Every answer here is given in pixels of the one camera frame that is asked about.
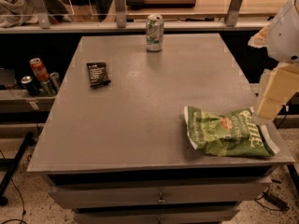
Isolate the grey drawer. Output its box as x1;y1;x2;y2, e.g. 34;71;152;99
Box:
49;177;271;210
74;205;240;224

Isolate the green kettle chips bag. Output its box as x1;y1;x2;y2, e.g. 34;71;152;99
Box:
184;106;279;157

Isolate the black snack packet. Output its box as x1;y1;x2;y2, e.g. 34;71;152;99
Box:
87;62;111;88

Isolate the grey side shelf tray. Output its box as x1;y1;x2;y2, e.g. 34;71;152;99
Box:
0;90;55;113

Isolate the upper grey drawer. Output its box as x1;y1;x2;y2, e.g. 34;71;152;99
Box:
49;177;271;210

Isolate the green soda can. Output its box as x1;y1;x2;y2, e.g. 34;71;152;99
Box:
40;80;56;96

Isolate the middle metal rail bracket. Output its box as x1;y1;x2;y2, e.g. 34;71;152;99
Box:
114;0;126;28

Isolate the lower grey drawer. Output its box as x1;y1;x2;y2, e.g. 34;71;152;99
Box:
74;205;240;224

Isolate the black power adapter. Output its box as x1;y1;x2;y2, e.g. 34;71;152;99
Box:
264;192;289;210

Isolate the red soda can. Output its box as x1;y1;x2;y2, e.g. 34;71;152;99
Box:
30;58;50;82

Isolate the silver soda can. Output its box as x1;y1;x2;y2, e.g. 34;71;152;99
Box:
50;72;61;91

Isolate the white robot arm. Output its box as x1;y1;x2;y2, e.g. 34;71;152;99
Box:
248;0;299;124

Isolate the dark blue soda can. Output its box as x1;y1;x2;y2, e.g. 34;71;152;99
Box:
21;76;39;96

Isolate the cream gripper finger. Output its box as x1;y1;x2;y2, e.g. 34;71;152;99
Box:
253;63;299;120
248;25;269;49

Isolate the black stand leg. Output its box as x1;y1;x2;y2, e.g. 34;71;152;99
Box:
0;133;35;206

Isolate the black floor cable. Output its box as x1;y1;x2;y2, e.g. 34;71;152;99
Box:
0;149;28;224

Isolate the green white 7up can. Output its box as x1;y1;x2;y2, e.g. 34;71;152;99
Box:
146;14;164;51

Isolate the grey crumpled cloth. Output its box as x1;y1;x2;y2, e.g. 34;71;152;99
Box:
0;0;35;28

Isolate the left metal rail bracket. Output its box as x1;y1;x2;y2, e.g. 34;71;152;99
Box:
32;0;50;29

